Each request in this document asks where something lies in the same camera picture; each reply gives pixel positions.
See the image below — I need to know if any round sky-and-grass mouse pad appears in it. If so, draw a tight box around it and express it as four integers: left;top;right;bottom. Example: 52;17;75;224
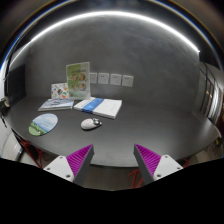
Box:
28;113;59;137

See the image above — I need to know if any grey-cover book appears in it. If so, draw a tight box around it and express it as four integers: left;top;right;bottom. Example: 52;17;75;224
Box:
37;98;75;112

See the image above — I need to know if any dark flat screen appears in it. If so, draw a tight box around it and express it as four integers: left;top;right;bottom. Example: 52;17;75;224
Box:
6;64;27;104

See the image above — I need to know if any red metal chair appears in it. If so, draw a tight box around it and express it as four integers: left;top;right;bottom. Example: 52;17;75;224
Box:
16;138;48;169
127;167;145;189

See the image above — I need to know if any black-framed glass door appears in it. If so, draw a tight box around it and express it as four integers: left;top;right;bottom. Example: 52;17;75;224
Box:
199;61;224;124

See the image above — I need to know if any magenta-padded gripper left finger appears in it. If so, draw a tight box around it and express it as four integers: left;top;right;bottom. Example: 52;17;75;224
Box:
43;143;95;184

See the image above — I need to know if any green menu in acrylic stand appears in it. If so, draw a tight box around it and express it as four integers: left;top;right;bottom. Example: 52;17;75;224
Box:
65;61;92;101

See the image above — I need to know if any white book with blue band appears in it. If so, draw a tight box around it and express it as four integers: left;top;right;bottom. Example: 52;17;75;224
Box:
73;96;123;120

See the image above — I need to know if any white wall socket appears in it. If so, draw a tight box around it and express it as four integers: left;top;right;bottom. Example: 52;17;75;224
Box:
89;72;98;84
110;73;123;86
121;74;135;88
97;72;110;85

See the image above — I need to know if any white panda-print computer mouse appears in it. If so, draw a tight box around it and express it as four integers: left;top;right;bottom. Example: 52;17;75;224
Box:
80;117;103;131

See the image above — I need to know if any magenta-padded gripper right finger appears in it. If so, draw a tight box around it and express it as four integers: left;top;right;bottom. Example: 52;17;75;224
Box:
133;143;184;185

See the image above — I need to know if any small white colourful-print card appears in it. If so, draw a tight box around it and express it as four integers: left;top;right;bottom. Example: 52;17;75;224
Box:
50;82;70;100

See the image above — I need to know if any black desk clamp mount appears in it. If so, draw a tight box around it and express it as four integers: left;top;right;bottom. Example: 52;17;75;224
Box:
0;96;11;118

